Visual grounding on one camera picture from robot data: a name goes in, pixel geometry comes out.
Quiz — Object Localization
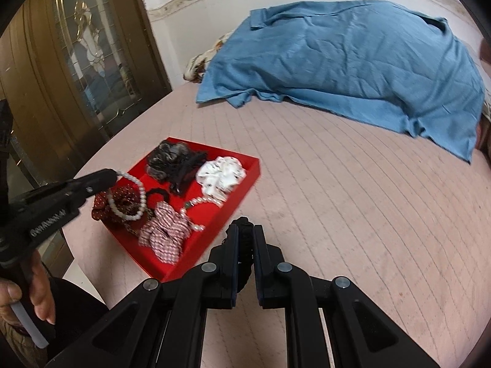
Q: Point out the black beaded hair tie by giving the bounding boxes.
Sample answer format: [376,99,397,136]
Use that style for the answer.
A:
[144,188,171,219]

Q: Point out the white printed scrunchie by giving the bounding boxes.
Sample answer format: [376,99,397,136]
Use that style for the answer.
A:
[195,156,246,201]

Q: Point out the person's left hand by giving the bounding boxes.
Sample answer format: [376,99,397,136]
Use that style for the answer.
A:
[0,251,58,328]

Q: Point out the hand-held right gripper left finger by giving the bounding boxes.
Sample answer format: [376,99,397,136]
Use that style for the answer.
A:
[46,224,240,368]

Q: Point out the black hair claw clip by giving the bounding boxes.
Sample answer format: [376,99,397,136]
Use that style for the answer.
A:
[169,151,208,196]

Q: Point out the black scrunchie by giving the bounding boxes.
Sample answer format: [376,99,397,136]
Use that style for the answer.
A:
[222,217,256,296]

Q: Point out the floral blanket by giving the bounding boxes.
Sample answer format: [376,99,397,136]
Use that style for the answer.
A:
[183,33,231,83]

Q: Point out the pearl bracelet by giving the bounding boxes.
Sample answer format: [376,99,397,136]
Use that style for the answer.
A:
[106,172,147,221]

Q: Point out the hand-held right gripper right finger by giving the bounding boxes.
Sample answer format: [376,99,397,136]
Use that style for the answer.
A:
[253,224,440,368]

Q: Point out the red tray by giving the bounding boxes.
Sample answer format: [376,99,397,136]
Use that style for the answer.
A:
[92,137,261,282]

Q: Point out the pearl strand hair tie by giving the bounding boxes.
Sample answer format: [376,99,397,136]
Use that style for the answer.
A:
[180,195,224,234]

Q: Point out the blue cloth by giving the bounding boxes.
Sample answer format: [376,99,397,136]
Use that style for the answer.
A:
[196,0,485,163]

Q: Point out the red polka dot scrunchie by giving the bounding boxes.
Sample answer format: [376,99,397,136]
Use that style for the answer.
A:
[92,184,148,223]

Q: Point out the pink quilted mattress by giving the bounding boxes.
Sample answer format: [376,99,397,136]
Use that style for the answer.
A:
[61,80,491,368]

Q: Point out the red white plaid scrunchie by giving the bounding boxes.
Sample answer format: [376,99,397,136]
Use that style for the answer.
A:
[139,201,198,264]

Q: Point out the grey sheer scrunchie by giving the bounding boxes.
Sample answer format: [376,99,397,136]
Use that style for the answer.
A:
[146,140,192,182]

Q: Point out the wooden door with glass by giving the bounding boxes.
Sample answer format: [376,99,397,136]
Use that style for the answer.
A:
[0,0,172,185]

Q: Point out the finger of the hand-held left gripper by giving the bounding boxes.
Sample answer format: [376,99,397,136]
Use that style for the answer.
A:
[71,168,118,205]

